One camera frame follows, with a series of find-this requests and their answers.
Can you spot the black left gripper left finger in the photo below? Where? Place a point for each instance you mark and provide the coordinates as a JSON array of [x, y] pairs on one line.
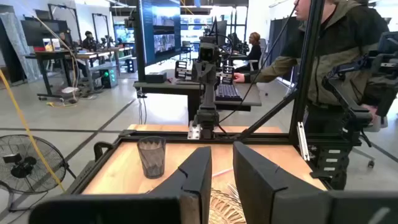
[[196, 174]]

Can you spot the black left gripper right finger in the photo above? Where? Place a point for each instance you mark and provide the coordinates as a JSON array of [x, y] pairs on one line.
[[264, 193]]

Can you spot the pink drinking straw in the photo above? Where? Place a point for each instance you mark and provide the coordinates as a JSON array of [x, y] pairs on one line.
[[222, 173]]

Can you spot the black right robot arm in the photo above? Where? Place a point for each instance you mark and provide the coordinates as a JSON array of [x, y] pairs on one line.
[[206, 115]]

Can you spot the black device stand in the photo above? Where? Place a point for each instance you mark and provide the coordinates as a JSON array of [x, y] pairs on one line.
[[228, 74], [181, 70]]

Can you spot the black backlit keyboard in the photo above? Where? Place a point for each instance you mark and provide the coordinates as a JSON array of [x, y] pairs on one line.
[[228, 91]]

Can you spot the person's hand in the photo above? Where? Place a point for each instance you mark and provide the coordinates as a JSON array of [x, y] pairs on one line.
[[238, 77]]

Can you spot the grey operator desk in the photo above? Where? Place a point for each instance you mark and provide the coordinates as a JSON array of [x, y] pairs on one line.
[[174, 87]]

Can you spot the round woven straw placemat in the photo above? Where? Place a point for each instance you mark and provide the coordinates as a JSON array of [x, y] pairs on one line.
[[224, 208]]

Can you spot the grey faceted plastic tumbler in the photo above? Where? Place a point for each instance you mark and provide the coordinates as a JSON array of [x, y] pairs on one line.
[[151, 158]]

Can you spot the small black desktop box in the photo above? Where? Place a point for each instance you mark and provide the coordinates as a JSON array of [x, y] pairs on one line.
[[155, 77]]

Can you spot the seated person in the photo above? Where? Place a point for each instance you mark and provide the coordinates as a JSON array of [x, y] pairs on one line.
[[255, 53]]

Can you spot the large computer monitor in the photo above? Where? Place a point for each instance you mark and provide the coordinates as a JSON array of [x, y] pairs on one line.
[[158, 31]]

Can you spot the silver strut plate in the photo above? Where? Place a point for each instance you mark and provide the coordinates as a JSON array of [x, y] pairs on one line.
[[303, 141]]

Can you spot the black drawer unit white labels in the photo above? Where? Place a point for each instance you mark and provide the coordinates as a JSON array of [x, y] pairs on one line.
[[331, 168]]

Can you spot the computer tower green light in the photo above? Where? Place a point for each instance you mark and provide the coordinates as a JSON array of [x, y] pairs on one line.
[[109, 77]]

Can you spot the black perforated bar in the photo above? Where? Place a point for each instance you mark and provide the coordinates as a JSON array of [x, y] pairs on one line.
[[84, 174]]

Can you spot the grey office chair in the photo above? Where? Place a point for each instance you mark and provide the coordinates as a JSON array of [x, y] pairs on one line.
[[377, 124]]

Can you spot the standing person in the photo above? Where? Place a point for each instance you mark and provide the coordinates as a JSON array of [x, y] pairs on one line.
[[342, 46]]

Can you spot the wooden workstation desk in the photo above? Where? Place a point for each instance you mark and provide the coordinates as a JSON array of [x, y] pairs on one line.
[[46, 55]]

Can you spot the dark monitor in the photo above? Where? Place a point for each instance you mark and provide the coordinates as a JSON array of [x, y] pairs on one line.
[[37, 32]]

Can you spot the black floor fan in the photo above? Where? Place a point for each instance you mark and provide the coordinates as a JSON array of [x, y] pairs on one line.
[[23, 166]]

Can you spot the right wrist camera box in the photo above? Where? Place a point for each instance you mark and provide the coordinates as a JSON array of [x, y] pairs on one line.
[[208, 49]]

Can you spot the silver arm base bracket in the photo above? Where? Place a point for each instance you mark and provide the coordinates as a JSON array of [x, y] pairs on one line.
[[193, 132]]

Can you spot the black aluminium table frame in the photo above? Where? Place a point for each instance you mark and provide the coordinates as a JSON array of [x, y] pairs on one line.
[[174, 136]]

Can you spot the black frame clamp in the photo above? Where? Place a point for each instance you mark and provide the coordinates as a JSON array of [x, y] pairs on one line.
[[99, 146]]

